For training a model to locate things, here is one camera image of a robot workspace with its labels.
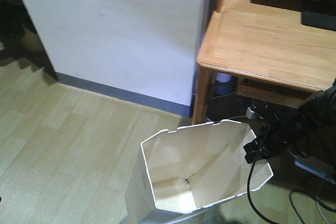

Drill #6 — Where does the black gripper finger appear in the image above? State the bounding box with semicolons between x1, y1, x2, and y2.
243;140;268;164

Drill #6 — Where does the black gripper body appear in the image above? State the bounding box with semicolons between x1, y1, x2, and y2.
260;120;297;158

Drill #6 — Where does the white plastic trash bin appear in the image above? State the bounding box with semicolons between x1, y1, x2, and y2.
125;120;273;223

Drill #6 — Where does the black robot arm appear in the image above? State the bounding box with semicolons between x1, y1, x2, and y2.
244;82;335;164

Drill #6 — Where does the wooden desk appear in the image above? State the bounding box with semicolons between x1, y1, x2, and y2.
192;0;335;124

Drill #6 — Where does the black monitor stand base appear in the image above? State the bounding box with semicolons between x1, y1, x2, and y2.
301;11;335;31

